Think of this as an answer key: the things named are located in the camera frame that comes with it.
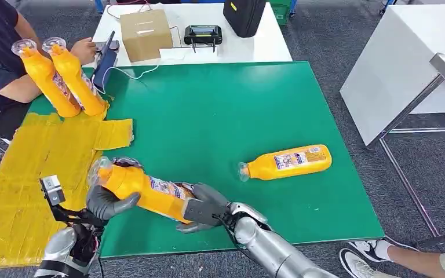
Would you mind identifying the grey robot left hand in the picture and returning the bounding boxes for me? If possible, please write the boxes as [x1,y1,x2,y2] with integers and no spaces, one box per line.
[85,156,145,228]

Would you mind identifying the white charging cable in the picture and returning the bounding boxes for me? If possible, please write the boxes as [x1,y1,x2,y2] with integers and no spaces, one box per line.
[93,64,161,95]

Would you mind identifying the black handheld controller device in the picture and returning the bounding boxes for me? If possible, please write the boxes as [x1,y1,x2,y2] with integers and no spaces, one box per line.
[183,25,223,54]

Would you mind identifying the brown cardboard box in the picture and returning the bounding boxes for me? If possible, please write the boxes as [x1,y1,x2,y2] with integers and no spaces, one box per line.
[119,9,174,64]

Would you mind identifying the green table mat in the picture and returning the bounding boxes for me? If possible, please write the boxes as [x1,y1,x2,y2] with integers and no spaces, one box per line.
[27,61,386,259]

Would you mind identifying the white sneaker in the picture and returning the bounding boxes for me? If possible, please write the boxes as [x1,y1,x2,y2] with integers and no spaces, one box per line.
[339,248,398,278]
[348,239,393,263]

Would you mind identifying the white paper sheet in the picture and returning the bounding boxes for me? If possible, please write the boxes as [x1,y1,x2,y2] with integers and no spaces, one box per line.
[159,46,220,63]

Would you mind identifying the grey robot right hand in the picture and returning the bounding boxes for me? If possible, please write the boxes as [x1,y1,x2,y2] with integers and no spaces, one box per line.
[175,182,231,235]

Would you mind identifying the orange drink bottle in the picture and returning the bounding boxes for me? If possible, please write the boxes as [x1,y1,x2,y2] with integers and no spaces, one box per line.
[87,156,196,226]
[10,38,82,119]
[41,36,107,118]
[238,144,333,182]

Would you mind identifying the dark smartphone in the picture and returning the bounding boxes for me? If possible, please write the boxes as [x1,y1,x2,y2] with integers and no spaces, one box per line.
[94,40,121,53]

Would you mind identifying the white table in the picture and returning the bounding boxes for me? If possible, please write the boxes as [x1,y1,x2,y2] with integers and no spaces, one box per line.
[82,3,294,69]

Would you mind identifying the large white desk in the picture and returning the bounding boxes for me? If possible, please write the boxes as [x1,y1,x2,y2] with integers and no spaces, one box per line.
[339,3,445,147]

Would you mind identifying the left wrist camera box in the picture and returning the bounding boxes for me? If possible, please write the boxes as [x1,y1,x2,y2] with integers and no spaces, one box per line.
[39,174,67,207]

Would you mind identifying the metal desk frame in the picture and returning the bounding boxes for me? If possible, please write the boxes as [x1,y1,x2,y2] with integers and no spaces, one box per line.
[378,74,445,238]

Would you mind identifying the person's hand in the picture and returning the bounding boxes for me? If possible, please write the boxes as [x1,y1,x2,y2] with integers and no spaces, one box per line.
[70,37,98,67]

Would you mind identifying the tablet in blue case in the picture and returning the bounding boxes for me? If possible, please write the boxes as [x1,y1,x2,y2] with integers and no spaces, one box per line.
[91,30,119,93]

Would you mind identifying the standing person's leg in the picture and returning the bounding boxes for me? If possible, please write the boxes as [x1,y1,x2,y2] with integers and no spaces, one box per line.
[375,240,445,278]

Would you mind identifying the black carry case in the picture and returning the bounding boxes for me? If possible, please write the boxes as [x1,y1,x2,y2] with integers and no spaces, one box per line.
[222,0,267,39]

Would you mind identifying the yellow sheet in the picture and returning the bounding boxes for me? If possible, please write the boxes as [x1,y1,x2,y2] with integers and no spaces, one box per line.
[0,100,134,269]

